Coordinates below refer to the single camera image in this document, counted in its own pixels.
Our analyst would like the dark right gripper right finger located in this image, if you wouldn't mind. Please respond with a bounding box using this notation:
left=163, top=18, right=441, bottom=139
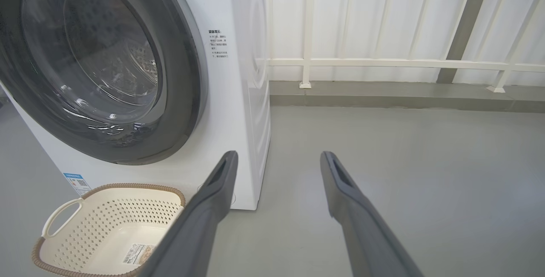
left=320, top=151, right=424, bottom=277

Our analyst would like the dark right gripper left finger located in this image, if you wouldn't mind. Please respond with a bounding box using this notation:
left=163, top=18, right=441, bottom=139
left=136, top=150, right=239, bottom=277

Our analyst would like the black round glass washer door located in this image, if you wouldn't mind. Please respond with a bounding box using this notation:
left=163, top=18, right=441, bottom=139
left=0, top=0, right=209, bottom=166

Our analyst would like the barcode sticker inside basket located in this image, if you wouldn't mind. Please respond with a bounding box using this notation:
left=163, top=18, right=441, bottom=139
left=122, top=243, right=157, bottom=265

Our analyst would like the cream perforated laundry basket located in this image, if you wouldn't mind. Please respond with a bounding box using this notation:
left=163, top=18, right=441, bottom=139
left=32, top=183, right=186, bottom=277

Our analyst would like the white front-load washing machine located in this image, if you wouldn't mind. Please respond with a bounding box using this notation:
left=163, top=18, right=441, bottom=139
left=0, top=0, right=272, bottom=211

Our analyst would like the blue energy label sticker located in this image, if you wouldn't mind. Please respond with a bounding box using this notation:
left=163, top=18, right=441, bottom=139
left=63, top=172, right=92, bottom=196

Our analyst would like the perforated steel washer drum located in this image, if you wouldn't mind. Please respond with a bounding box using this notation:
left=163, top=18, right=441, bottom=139
left=123, top=40, right=159, bottom=98

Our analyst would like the white metal railing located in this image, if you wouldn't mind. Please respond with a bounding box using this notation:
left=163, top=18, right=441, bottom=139
left=255, top=0, right=545, bottom=93

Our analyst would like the printed text instruction sticker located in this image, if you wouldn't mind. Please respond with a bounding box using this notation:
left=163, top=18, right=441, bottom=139
left=208, top=29, right=234, bottom=59

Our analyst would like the grey wall pillar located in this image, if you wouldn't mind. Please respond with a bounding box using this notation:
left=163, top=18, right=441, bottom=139
left=436, top=0, right=494, bottom=84

